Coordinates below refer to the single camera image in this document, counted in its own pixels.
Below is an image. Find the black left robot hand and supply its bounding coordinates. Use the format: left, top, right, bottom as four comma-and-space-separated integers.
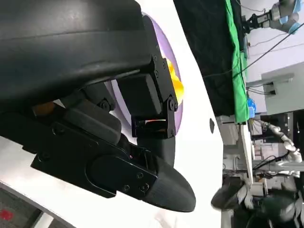
0, 0, 197, 213

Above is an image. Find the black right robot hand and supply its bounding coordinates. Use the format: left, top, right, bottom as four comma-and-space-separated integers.
210, 177, 252, 211

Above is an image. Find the orange white toy bread roll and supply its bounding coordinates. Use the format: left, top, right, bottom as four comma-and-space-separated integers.
165, 58, 186, 105

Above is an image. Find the white desk panel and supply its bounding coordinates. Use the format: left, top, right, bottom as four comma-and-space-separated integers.
237, 123, 254, 185

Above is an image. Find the blue plastic object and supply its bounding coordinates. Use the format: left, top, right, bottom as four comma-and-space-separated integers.
247, 97, 257, 117

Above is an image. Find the lilac plate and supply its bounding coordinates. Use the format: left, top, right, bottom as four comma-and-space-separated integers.
111, 13, 185, 138

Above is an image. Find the green cloth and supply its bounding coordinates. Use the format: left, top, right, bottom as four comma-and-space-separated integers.
224, 0, 250, 124

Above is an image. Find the grey cabinet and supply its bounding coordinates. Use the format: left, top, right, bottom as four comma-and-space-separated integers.
261, 62, 304, 116

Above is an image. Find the black backdrop cloth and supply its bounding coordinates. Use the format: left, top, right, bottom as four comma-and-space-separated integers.
173, 0, 245, 117

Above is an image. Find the black hanging cable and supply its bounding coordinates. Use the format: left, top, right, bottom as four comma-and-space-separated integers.
203, 21, 304, 79

